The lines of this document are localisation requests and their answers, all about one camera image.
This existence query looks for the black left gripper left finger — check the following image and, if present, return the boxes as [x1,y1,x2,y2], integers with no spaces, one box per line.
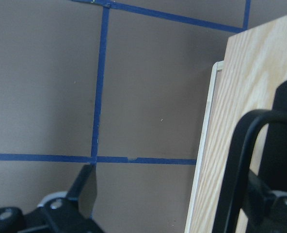
[40,164,98,233]

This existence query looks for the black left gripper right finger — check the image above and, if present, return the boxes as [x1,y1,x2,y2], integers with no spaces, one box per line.
[245,170,287,233]

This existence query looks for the black metal drawer handle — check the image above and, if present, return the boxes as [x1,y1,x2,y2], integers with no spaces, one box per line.
[218,77,287,233]

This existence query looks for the wooden drawer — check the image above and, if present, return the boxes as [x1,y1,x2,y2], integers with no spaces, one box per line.
[185,15,287,233]

